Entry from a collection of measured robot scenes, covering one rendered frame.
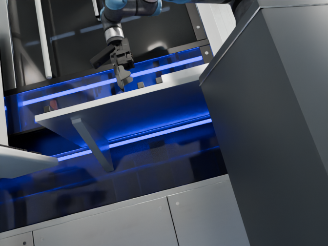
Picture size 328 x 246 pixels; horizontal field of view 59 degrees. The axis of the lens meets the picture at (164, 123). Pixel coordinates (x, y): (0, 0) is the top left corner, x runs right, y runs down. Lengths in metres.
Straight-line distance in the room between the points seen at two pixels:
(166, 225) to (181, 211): 0.08
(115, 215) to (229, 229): 0.44
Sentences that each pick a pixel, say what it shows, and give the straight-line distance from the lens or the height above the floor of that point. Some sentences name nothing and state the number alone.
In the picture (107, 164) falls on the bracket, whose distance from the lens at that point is 1.16.
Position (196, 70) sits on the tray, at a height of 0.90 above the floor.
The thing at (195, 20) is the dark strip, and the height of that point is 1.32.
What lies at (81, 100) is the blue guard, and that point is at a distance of 1.34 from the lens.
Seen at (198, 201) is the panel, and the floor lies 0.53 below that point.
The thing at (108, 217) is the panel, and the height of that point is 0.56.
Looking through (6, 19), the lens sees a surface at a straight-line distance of 1.70.
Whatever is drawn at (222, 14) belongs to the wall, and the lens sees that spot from 6.70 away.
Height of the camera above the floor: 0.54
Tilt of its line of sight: 16 degrees up
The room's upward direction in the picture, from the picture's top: 15 degrees counter-clockwise
